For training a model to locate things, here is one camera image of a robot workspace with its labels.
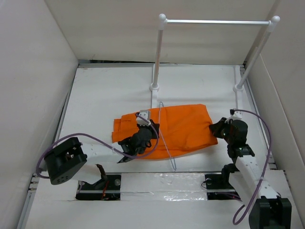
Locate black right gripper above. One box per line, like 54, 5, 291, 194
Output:
210, 117, 234, 144

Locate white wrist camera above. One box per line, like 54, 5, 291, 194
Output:
228, 109, 243, 123
135, 110, 151, 126

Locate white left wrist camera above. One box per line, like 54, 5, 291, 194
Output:
135, 110, 151, 126

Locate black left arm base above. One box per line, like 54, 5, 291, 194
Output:
75, 164, 122, 201

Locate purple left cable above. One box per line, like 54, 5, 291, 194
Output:
35, 113, 160, 179

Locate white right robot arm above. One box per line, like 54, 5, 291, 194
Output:
209, 118, 292, 229

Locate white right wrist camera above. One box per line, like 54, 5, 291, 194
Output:
228, 109, 243, 123

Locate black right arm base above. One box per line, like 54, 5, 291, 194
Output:
201, 164, 241, 201

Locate blue wire hanger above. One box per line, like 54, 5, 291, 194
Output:
158, 101, 177, 172

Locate white clothes rack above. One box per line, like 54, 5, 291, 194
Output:
150, 13, 280, 108

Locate orange trousers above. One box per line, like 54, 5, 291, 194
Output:
111, 103, 219, 161

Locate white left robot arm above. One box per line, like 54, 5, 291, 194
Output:
36, 113, 160, 189

